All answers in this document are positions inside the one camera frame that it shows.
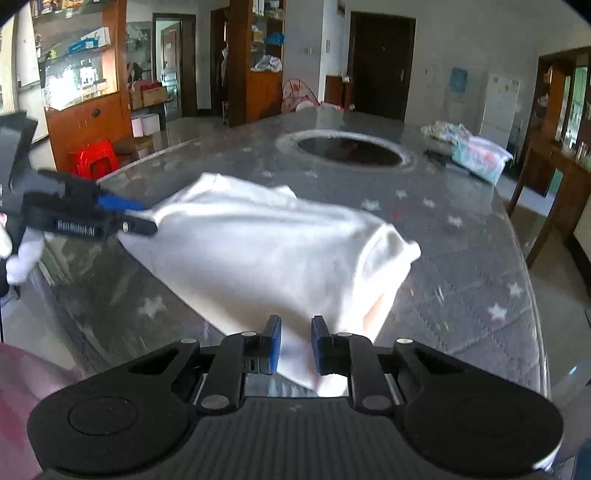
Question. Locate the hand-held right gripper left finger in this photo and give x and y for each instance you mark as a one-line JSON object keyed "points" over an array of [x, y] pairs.
{"points": [[274, 345]]}

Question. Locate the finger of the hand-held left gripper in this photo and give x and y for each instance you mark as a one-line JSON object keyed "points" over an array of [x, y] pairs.
{"points": [[134, 226], [120, 203]]}

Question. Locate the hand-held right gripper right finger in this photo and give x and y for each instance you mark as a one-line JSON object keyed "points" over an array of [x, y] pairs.
{"points": [[318, 345]]}

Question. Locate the cream shirt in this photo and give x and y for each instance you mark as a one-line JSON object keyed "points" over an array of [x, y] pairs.
{"points": [[254, 254]]}

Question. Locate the person's left hand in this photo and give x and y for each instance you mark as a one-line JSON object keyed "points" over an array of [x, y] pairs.
{"points": [[27, 251]]}

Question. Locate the red plastic stool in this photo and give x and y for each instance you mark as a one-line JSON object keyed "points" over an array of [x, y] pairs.
{"points": [[94, 157]]}

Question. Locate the white bin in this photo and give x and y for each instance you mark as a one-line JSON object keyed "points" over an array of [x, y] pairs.
{"points": [[150, 123], [136, 127]]}

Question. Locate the wooden glass-front cupboard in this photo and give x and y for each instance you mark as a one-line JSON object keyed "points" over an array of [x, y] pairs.
{"points": [[87, 124]]}

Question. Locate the cardboard box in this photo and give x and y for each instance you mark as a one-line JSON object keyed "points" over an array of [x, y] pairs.
{"points": [[152, 96]]}

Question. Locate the wooden shelf cabinet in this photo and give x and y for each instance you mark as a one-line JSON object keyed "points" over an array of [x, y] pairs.
{"points": [[263, 92]]}

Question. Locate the round recessed cooktop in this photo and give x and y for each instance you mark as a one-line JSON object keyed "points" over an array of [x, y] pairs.
{"points": [[351, 150]]}

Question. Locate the white plastic bag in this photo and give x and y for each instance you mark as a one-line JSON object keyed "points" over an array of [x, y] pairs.
{"points": [[267, 63]]}

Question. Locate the pink play tent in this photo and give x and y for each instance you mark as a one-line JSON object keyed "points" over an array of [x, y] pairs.
{"points": [[298, 94]]}

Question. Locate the black flat device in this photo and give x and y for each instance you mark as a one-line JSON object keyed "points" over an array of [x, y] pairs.
{"points": [[436, 154]]}

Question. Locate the blue plastic bag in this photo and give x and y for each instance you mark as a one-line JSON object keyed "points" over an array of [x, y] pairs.
{"points": [[275, 38]]}

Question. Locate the low wooden shoe cabinet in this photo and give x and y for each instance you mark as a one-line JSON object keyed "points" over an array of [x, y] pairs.
{"points": [[334, 90]]}

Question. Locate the tissue pack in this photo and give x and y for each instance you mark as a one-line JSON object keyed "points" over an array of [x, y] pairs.
{"points": [[480, 159]]}

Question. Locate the patterned cloth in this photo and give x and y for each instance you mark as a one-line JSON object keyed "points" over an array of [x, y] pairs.
{"points": [[445, 131]]}

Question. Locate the white water dispenser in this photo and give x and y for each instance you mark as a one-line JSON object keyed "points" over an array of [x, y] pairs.
{"points": [[455, 108]]}

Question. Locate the dark wooden door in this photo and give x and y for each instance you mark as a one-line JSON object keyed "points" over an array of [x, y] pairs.
{"points": [[381, 64]]}

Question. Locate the wooden console table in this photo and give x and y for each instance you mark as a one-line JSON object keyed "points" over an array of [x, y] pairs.
{"points": [[568, 184]]}

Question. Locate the blue water bottle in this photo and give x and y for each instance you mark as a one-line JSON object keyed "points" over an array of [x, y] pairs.
{"points": [[458, 81]]}

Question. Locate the white fridge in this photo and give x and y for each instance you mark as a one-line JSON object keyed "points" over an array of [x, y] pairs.
{"points": [[501, 106]]}

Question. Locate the wooden glass display cabinet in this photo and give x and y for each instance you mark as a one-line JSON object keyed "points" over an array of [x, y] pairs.
{"points": [[554, 92]]}

